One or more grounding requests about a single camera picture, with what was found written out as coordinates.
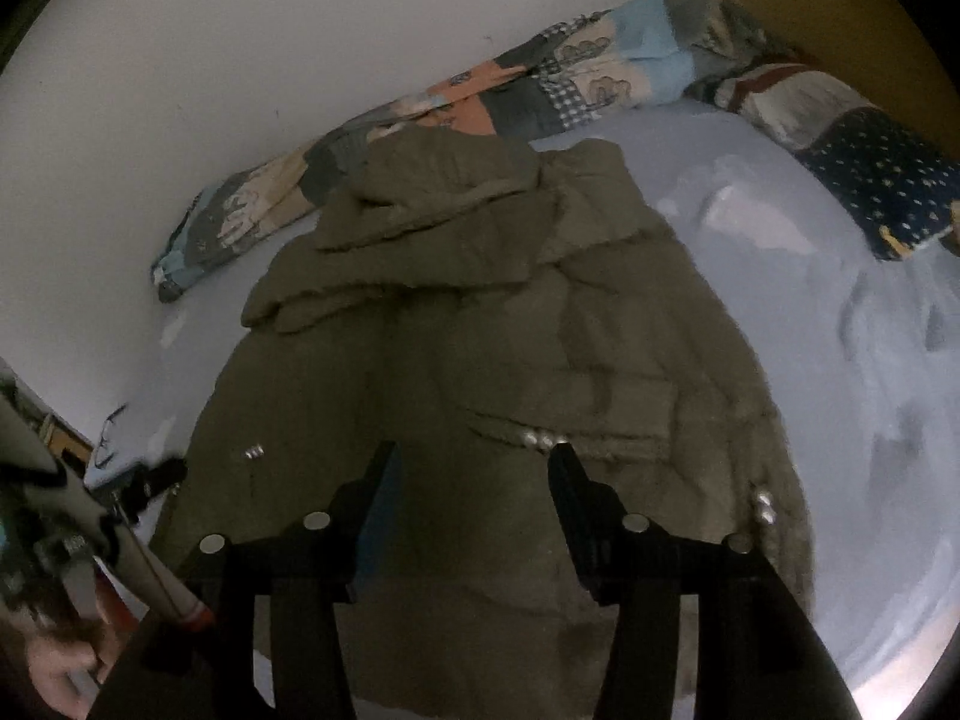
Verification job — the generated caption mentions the wooden shelf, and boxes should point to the wooden shelf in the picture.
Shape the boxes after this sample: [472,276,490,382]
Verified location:
[34,411,95,470]

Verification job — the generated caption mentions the brown headboard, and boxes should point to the brown headboard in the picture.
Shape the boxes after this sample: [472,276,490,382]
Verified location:
[721,0,960,162]

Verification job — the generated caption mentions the patterned pillow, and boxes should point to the patterned pillow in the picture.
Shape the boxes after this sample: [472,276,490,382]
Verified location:
[712,64,960,262]

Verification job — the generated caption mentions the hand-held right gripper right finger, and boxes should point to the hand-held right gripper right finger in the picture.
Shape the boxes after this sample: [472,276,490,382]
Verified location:
[546,441,863,720]

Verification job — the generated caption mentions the person's left hand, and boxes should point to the person's left hand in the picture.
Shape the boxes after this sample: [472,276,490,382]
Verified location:
[26,600,125,720]

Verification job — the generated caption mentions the patchwork quilt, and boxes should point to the patchwork quilt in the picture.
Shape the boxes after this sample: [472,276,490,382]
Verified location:
[150,0,796,305]

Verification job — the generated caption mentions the bed with light blue sheet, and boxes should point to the bed with light blue sheet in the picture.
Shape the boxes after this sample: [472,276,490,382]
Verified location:
[82,97,960,720]

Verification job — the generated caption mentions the black eyeglasses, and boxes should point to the black eyeglasses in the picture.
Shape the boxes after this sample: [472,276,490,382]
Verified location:
[94,403,128,467]

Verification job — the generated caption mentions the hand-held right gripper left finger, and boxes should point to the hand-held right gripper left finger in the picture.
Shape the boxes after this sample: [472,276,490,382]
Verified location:
[90,439,398,720]

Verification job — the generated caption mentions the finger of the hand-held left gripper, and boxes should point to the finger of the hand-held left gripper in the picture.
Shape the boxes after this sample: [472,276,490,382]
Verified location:
[120,456,190,520]

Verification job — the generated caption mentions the olive puffer jacket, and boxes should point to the olive puffer jacket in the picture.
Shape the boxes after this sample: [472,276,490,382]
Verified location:
[150,127,818,720]

